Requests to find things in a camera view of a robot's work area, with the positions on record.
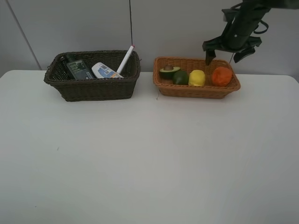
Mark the yellow lemon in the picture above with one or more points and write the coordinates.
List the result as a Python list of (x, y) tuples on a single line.
[(197, 78)]

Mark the white tube blue cap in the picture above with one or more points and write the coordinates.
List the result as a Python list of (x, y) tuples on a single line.
[(102, 71)]

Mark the halved avocado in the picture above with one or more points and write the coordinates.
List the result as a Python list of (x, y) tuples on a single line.
[(168, 71)]

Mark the dark brown wicker basket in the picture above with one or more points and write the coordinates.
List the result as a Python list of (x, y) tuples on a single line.
[(72, 90)]

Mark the dark green pump bottle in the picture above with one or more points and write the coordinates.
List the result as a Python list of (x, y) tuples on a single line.
[(77, 68)]

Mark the green lime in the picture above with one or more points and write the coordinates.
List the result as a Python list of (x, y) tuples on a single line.
[(180, 78)]

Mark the orange tangerine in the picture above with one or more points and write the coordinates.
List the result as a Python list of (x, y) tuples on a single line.
[(221, 76)]

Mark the white marker pink caps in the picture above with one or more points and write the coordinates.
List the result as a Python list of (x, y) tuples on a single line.
[(125, 59)]

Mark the orange wicker basket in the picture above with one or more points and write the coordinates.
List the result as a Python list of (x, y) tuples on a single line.
[(208, 90)]

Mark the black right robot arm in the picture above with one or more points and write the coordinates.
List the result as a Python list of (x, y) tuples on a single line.
[(266, 6)]

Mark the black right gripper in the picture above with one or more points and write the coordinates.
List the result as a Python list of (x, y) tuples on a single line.
[(236, 36)]

